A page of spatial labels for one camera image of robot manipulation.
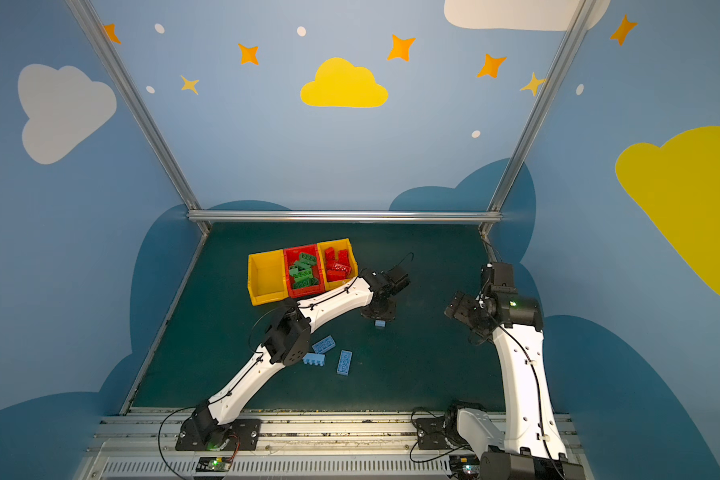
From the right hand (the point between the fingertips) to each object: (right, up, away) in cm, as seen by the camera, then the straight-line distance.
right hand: (469, 313), depth 75 cm
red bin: (-53, +14, +32) cm, 64 cm away
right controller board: (-3, -36, -4) cm, 37 cm away
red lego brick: (-34, +14, +34) cm, 50 cm away
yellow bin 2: (-36, +12, +33) cm, 51 cm away
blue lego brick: (-33, -18, +14) cm, 40 cm away
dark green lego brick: (-48, +14, +33) cm, 60 cm away
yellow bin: (-62, +7, +31) cm, 70 cm away
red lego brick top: (-39, +14, +33) cm, 53 cm away
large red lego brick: (-36, +9, +26) cm, 45 cm away
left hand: (-19, -5, +20) cm, 28 cm away
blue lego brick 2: (-22, -7, +19) cm, 29 cm away
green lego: (-49, +9, +27) cm, 56 cm away
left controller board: (-63, -36, -4) cm, 72 cm away
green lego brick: (-46, +6, +26) cm, 53 cm away
